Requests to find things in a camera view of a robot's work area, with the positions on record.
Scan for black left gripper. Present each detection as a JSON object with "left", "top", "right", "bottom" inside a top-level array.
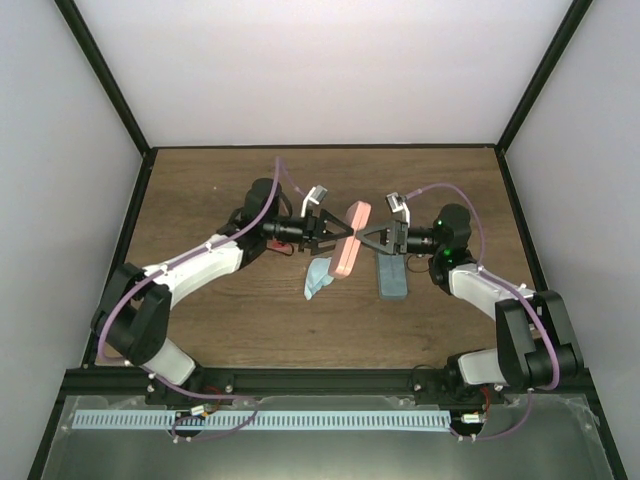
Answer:
[{"left": 263, "top": 208, "right": 353, "bottom": 254}]

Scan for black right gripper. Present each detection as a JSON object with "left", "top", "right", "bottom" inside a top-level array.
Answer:
[{"left": 356, "top": 220, "right": 444, "bottom": 256}]

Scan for pink glasses case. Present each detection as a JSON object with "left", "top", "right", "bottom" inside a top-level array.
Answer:
[{"left": 328, "top": 201, "right": 372, "bottom": 279}]

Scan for grey glasses case green lining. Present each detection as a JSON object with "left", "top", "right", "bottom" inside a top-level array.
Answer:
[{"left": 376, "top": 253, "right": 408, "bottom": 301}]

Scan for light blue cloth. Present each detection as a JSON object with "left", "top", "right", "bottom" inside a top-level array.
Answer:
[{"left": 303, "top": 258, "right": 334, "bottom": 300}]

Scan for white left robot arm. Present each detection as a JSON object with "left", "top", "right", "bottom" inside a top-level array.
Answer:
[{"left": 92, "top": 178, "right": 369, "bottom": 404}]

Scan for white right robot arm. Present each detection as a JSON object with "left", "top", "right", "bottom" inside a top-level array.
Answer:
[{"left": 356, "top": 204, "right": 584, "bottom": 403}]

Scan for thin red sunglasses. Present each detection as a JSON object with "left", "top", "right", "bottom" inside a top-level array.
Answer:
[{"left": 266, "top": 240, "right": 295, "bottom": 256}]

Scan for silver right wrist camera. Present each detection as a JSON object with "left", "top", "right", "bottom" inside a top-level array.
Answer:
[{"left": 385, "top": 192, "right": 411, "bottom": 225}]

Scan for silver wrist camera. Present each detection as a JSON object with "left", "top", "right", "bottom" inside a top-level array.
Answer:
[
  {"left": 385, "top": 192, "right": 411, "bottom": 225},
  {"left": 301, "top": 185, "right": 328, "bottom": 214}
]

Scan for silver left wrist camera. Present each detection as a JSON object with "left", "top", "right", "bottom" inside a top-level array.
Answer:
[{"left": 301, "top": 185, "right": 328, "bottom": 214}]

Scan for black front mounting rail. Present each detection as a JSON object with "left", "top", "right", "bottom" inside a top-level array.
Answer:
[{"left": 64, "top": 366, "right": 591, "bottom": 406}]

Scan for light blue slotted cable duct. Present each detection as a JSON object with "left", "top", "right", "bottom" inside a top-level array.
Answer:
[{"left": 71, "top": 410, "right": 451, "bottom": 433}]

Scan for black aluminium frame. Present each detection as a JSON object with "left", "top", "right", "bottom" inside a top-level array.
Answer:
[{"left": 27, "top": 0, "right": 629, "bottom": 480}]

